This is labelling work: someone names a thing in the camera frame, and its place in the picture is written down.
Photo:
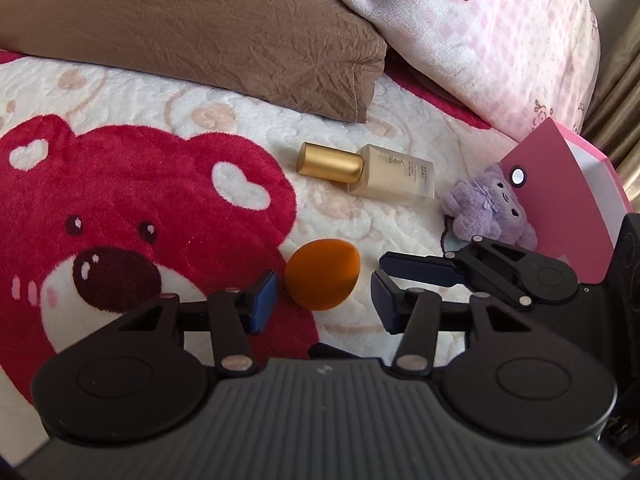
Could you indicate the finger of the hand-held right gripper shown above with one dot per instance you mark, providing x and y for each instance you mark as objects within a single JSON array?
[
  {"x": 332, "y": 351},
  {"x": 420, "y": 267}
]

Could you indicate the brown pillow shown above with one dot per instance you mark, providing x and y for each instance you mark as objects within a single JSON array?
[{"x": 200, "y": 25}]

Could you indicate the pink cardboard box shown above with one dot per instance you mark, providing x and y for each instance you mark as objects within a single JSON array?
[{"x": 560, "y": 200}]

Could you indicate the pink patterned pillow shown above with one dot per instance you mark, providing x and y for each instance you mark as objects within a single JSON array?
[{"x": 475, "y": 35}]

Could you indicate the printed bear blanket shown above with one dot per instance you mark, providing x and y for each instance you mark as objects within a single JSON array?
[{"x": 125, "y": 185}]

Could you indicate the orange makeup sponge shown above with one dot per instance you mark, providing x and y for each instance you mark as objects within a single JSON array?
[{"x": 320, "y": 272}]

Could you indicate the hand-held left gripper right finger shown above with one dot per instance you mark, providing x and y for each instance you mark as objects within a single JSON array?
[{"x": 382, "y": 305}]

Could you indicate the beige curtain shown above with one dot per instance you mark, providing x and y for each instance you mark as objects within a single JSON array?
[{"x": 620, "y": 110}]

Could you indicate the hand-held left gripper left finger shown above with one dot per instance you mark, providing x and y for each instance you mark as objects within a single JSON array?
[{"x": 267, "y": 300}]

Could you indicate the purple plush toy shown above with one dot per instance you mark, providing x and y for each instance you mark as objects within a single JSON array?
[{"x": 475, "y": 205}]

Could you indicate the foundation bottle with gold cap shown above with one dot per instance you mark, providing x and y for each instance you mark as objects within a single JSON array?
[{"x": 395, "y": 175}]

